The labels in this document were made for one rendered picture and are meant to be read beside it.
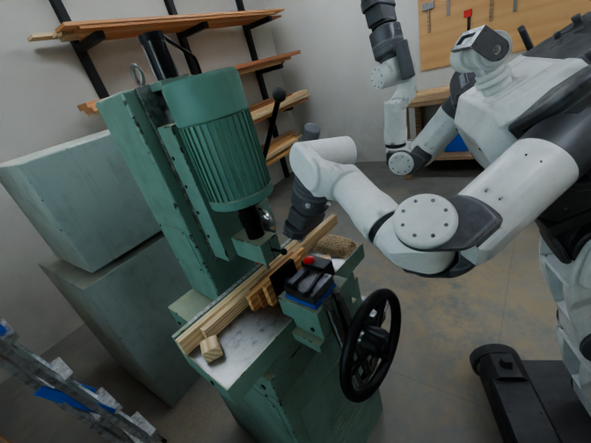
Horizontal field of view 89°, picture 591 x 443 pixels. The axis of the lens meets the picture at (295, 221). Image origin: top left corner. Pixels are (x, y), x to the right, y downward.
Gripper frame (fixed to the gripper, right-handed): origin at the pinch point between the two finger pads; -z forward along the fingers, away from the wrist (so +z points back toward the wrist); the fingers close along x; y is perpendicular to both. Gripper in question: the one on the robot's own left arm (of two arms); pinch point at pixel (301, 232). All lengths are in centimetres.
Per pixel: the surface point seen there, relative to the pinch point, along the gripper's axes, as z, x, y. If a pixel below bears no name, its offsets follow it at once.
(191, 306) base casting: -51, -19, 27
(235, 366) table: -19.7, -28.7, -7.3
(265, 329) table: -20.5, -17.0, -5.9
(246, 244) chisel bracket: -13.2, -5.3, 13.5
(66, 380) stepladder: -65, -60, 41
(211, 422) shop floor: -131, -32, 6
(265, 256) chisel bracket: -12.6, -4.7, 6.7
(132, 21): -23, 84, 224
